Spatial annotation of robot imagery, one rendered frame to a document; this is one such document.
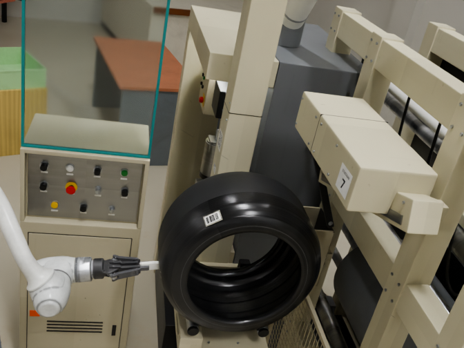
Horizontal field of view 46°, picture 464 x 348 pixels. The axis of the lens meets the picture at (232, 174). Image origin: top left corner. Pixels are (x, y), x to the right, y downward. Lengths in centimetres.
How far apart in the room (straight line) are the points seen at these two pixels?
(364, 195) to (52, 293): 102
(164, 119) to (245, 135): 288
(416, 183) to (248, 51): 76
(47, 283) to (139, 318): 166
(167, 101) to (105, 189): 241
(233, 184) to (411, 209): 66
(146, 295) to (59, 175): 134
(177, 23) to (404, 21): 284
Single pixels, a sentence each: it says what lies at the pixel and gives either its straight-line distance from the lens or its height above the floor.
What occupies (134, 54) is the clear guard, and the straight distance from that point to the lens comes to 229.
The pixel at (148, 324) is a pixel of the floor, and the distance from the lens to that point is 345.
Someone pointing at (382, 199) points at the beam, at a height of 169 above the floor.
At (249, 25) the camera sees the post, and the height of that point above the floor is 199.
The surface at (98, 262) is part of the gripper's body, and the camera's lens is 202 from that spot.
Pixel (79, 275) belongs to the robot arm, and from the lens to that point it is 202.
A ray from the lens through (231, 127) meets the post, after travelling 208.
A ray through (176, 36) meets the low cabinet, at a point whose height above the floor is 57.
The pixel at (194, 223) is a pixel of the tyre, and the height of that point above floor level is 139.
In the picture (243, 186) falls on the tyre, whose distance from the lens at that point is 191.
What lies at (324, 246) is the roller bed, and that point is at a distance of 239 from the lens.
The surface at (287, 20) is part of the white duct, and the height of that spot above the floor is 193.
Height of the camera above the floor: 239
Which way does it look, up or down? 27 degrees down
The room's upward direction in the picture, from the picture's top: 12 degrees clockwise
